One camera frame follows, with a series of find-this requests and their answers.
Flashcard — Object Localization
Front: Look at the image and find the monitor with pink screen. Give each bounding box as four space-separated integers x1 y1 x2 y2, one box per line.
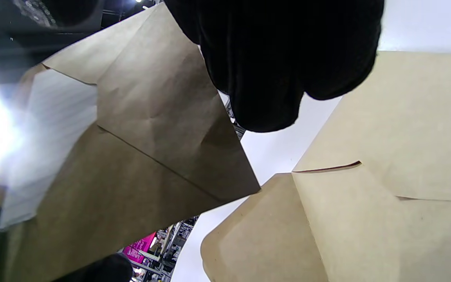
123 232 157 264

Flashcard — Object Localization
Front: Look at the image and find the brown paper envelope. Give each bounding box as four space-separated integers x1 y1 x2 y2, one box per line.
4 2 261 282
201 51 451 282

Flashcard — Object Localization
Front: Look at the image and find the person's right hand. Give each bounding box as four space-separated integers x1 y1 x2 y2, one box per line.
12 0 384 133

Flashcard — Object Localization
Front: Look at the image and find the person's left hand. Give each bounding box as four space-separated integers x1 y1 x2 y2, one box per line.
0 204 134 282

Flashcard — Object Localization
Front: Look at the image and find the white lined paper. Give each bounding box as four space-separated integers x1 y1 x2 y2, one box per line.
0 69 99 230

